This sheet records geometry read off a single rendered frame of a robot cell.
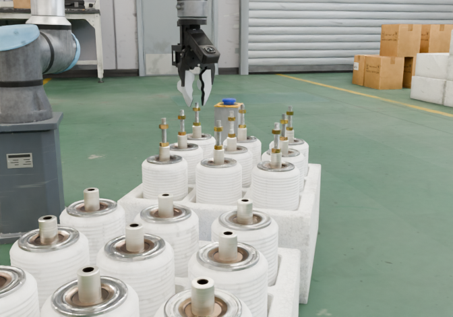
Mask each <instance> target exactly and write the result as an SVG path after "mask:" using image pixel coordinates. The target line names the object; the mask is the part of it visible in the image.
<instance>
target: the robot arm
mask: <svg viewBox="0 0 453 317"><path fill-rule="evenodd" d="M30 4H31V17H30V19H29V20H28V21H27V22H26V24H19V25H11V26H0V123H31V122H37V121H44V120H47V119H51V118H53V109H52V106H51V104H50V102H49V100H48V97H47V95H46V92H45V91H44V87H43V80H42V75H43V74H59V73H61V72H63V71H67V70H69V69H71V68H72V67H73V66H74V65H75V64H76V63H77V61H78V59H79V56H80V44H79V42H78V40H77V39H76V38H75V35H74V34H72V33H71V23H70V22H69V21H68V20H67V19H66V18H65V5H64V0H30ZM176 8H177V17H178V18H180V20H178V21H177V26H179V29H180V43H177V45H171V51H172V65H174V66H176V67H178V74H179V77H180V79H181V80H179V81H178V83H177V89H178V90H179V91H180V92H181V93H182V94H183V98H184V100H185V102H186V104H187V106H188V107H190V106H191V104H192V101H193V98H192V92H193V88H192V84H193V81H194V77H195V76H194V74H193V73H192V72H191V71H190V69H192V70H194V68H195V67H199V68H200V74H199V80H198V81H197V86H198V89H199V90H201V91H202V97H201V100H202V106H204V105H205V104H206V101H207V100H208V97H209V94H210V91H211V88H212V85H213V81H214V76H215V63H218V60H219V58H220V53H219V51H218V50H217V48H216V47H215V46H214V45H213V43H212V42H211V40H210V39H209V38H208V37H207V35H206V34H205V32H204V31H203V30H202V29H200V25H207V20H206V18H207V17H208V0H177V5H176ZM173 51H175V61H173Z"/></svg>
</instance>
